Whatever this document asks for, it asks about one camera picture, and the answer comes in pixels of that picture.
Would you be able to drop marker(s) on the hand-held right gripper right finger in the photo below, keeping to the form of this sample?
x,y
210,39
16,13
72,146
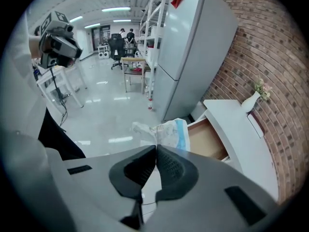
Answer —
x,y
176,175

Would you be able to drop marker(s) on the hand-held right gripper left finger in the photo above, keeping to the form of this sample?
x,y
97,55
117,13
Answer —
x,y
132,173

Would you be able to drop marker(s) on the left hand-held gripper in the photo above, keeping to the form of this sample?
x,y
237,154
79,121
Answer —
x,y
60,46

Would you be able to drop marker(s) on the white-blue plastic bag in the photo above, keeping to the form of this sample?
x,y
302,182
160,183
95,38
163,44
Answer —
x,y
169,134

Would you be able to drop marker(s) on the white drawer with brown inside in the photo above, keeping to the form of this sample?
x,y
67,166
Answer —
x,y
205,139

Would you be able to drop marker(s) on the person's left forearm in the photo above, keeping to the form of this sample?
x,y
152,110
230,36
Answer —
x,y
35,47

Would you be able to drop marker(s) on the ceiling strip light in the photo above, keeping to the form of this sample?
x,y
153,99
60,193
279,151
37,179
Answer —
x,y
122,21
75,19
92,25
116,9

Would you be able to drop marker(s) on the white table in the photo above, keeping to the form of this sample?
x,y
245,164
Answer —
x,y
62,81

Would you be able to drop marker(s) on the black office chair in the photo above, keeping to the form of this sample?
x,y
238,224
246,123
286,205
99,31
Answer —
x,y
117,45

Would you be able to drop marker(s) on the person's white shirt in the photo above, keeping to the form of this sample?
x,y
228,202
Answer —
x,y
19,93

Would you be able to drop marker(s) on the clear bottle with red label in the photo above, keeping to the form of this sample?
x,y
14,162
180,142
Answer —
x,y
150,105

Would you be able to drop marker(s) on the wooden chair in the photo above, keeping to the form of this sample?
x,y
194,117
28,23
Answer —
x,y
135,66

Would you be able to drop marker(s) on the white curved desk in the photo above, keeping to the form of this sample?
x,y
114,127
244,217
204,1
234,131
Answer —
x,y
231,120

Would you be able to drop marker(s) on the person's black trousers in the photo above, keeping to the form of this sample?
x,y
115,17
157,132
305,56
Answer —
x,y
58,139

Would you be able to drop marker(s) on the white shelf rack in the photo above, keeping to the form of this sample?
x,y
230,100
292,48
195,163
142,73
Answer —
x,y
152,33

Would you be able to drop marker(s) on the brown edged notebook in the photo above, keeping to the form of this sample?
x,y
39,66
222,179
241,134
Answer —
x,y
257,124

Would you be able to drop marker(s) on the white vase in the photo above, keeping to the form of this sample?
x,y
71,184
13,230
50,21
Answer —
x,y
251,103

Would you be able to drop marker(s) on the grey refrigerator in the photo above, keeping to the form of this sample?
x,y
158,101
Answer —
x,y
188,57

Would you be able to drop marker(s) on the bunch of flowers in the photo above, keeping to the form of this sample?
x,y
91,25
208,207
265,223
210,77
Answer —
x,y
263,89

